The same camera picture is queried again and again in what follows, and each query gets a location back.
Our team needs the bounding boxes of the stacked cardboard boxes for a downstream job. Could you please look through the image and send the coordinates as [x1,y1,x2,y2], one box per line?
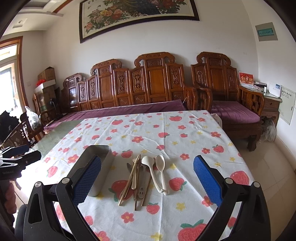
[33,67,59,114]

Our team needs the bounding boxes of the carved wooden armchair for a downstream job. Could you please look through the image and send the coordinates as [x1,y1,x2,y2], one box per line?
[191,52,264,152]

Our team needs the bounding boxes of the white router box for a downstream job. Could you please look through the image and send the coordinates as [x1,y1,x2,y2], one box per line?
[268,83,281,97]

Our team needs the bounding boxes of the framed peony flower painting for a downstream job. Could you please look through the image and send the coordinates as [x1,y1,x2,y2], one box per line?
[79,0,200,43]

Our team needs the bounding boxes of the light wooden chopstick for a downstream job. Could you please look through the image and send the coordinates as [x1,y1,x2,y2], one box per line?
[118,154,140,206]

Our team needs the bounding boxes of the grey plastic bag on floor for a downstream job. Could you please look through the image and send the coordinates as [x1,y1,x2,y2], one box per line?
[259,118,277,143]

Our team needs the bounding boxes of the cream plastic ladle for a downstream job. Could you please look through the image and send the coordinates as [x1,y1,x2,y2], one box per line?
[141,156,164,193]

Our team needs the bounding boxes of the cream plastic spoon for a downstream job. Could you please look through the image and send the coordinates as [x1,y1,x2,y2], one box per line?
[156,155,169,195]

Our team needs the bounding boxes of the wooden side table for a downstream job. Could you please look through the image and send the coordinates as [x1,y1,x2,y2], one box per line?
[260,93,282,126]

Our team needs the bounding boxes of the strawberry flower tablecloth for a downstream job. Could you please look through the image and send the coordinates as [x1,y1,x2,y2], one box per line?
[18,111,253,240]

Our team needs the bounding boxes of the dark wooden chair at left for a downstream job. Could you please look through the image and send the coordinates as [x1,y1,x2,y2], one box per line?
[1,112,46,149]

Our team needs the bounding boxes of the red greeting card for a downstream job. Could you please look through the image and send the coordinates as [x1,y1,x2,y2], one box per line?
[239,72,254,87]

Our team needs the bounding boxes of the clear plastic bag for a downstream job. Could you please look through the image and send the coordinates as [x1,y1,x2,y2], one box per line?
[25,106,42,131]

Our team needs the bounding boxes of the grey wall electrical panel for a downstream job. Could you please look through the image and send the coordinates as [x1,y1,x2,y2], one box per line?
[255,22,278,42]

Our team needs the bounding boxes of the carved wooden long sofa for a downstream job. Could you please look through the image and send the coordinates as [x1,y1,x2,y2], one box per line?
[61,52,198,112]

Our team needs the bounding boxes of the purple armchair cushion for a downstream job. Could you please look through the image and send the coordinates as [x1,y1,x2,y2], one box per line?
[211,101,260,124]

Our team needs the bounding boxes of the white wall distribution box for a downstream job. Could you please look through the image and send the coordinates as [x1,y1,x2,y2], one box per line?
[279,85,295,125]

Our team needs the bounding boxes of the grey metal utensil box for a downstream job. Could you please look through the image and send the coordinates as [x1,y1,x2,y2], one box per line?
[87,145,114,197]

